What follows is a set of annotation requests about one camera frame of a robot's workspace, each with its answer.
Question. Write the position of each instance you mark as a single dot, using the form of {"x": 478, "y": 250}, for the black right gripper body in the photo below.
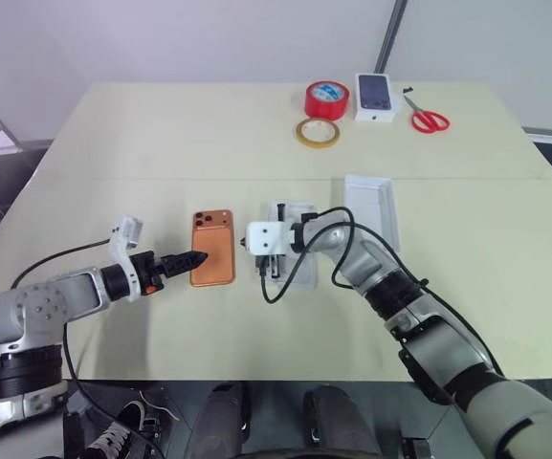
{"x": 268, "y": 259}

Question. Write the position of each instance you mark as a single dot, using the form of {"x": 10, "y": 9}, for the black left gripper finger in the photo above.
{"x": 184, "y": 258}
{"x": 182, "y": 268}

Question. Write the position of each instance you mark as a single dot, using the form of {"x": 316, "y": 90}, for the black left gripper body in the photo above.
{"x": 145, "y": 272}

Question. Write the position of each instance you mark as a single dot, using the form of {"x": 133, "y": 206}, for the orange smartphone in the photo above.
{"x": 212, "y": 239}

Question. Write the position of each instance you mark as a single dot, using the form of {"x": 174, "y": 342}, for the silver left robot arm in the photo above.
{"x": 41, "y": 301}

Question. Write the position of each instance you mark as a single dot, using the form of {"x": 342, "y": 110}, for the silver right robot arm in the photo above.
{"x": 366, "y": 268}

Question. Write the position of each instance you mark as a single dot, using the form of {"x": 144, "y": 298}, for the white phone box lid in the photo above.
{"x": 370, "y": 205}

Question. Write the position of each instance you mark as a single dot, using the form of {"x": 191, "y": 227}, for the white printed phone box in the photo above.
{"x": 374, "y": 95}

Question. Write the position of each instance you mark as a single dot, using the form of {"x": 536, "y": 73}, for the clear yellowish tape roll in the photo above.
{"x": 304, "y": 138}

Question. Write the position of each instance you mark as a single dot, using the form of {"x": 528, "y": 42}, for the red tape roll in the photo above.
{"x": 325, "y": 98}

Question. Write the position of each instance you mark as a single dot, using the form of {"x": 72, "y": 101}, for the dark rounded shape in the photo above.
{"x": 337, "y": 421}
{"x": 225, "y": 416}

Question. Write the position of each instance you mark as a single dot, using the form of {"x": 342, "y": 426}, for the black and white sneaker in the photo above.
{"x": 117, "y": 430}

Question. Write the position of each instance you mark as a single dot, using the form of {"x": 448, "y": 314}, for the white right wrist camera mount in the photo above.
{"x": 268, "y": 236}

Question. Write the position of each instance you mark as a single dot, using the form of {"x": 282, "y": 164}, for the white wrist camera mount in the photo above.
{"x": 123, "y": 239}
{"x": 268, "y": 236}

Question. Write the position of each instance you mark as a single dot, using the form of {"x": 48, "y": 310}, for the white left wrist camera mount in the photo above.
{"x": 123, "y": 239}

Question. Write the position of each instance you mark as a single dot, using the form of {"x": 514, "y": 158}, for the grey metal post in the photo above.
{"x": 390, "y": 33}

